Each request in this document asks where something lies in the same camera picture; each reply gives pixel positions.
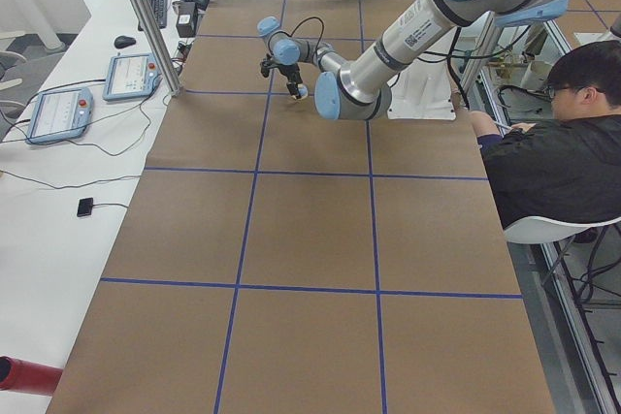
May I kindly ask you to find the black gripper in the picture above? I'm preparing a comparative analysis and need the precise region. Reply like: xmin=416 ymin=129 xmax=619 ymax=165
xmin=282 ymin=63 xmax=302 ymax=97

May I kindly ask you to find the blue desk bell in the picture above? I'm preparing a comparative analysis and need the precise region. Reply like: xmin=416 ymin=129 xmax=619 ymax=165
xmin=292 ymin=84 xmax=309 ymax=101

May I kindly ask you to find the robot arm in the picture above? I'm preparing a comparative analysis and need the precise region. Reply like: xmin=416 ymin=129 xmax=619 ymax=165
xmin=257 ymin=0 xmax=569 ymax=121

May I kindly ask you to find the black power box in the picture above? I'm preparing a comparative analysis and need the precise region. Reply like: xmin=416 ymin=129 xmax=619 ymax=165
xmin=176 ymin=2 xmax=198 ymax=38

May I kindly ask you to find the far teach pendant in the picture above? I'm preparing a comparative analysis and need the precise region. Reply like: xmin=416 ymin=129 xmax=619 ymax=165
xmin=102 ymin=53 xmax=161 ymax=102

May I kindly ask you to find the teach pendant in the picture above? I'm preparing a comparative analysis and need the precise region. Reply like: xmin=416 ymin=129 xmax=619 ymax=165
xmin=102 ymin=53 xmax=161 ymax=102
xmin=25 ymin=87 xmax=93 ymax=145

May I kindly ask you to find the black keyboard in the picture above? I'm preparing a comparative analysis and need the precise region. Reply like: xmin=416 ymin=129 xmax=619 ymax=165
xmin=148 ymin=0 xmax=168 ymax=29

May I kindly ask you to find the black computer mouse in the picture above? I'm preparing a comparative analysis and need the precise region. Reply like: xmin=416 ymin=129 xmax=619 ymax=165
xmin=114 ymin=35 xmax=137 ymax=49

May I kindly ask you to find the near teach pendant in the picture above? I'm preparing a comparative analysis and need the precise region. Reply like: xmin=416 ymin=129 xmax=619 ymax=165
xmin=25 ymin=87 xmax=93 ymax=145

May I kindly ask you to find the small black puck device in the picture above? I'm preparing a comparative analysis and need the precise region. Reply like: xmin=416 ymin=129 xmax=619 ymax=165
xmin=77 ymin=197 xmax=95 ymax=218

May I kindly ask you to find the white plastic chair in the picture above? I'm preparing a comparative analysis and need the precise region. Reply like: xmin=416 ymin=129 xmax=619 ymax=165
xmin=502 ymin=214 xmax=621 ymax=289

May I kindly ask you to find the seated person in black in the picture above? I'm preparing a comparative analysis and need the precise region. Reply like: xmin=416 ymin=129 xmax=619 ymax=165
xmin=470 ymin=40 xmax=620 ymax=227

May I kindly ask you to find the red cylinder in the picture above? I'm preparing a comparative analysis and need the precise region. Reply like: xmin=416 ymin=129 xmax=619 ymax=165
xmin=1 ymin=356 xmax=63 ymax=397

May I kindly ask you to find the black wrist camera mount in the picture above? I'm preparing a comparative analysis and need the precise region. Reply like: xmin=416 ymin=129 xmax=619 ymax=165
xmin=260 ymin=54 xmax=279 ymax=78

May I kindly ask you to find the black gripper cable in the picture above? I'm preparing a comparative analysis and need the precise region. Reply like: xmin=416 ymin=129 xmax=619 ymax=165
xmin=288 ymin=16 xmax=336 ymax=66

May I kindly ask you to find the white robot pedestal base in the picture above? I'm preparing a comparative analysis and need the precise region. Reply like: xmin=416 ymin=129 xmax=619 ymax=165
xmin=387 ymin=60 xmax=456 ymax=121

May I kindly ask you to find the aluminium frame post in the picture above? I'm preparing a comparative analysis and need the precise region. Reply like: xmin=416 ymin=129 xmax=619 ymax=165
xmin=129 ymin=0 xmax=180 ymax=97

